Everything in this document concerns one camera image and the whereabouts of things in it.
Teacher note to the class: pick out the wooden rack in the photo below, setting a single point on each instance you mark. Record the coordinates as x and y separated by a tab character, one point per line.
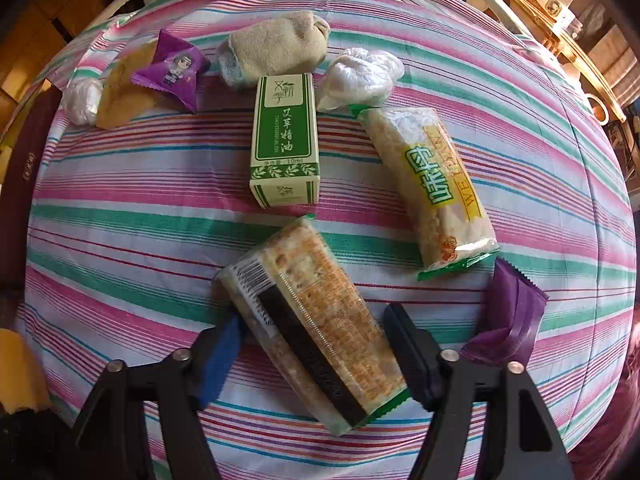
575	55

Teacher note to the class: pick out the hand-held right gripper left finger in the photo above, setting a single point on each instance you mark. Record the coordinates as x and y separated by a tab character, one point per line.
222	360

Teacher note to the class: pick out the plain purple snack wrapper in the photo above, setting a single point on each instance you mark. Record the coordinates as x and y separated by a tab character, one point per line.
510	310

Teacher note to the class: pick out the white cup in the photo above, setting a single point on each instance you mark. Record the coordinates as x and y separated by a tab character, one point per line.
597	107

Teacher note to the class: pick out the green and white carton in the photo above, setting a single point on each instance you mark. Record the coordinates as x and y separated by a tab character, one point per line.
285	150

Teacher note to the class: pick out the striped bed sheet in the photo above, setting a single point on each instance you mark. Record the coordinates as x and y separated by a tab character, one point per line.
150	220

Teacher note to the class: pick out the beige sponge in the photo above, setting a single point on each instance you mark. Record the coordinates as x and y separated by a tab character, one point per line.
275	47

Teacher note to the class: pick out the clear barcode snack packet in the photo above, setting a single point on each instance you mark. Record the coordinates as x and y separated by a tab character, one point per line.
310	320

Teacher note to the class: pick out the white plastic bag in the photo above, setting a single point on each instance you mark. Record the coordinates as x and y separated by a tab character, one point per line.
80	102
357	80

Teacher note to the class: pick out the yellow sponge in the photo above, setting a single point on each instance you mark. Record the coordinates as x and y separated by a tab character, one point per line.
117	95
20	370

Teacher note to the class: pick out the rice cracker packet yellow label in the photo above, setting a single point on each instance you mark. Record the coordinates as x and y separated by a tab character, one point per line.
425	180

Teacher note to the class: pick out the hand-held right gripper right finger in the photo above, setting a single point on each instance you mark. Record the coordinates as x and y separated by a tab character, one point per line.
410	355

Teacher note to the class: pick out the wooden wardrobe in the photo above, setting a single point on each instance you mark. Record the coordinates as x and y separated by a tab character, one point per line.
50	10

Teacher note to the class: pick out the purple cartoon candy packet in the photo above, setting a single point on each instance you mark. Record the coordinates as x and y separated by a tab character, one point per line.
172	72

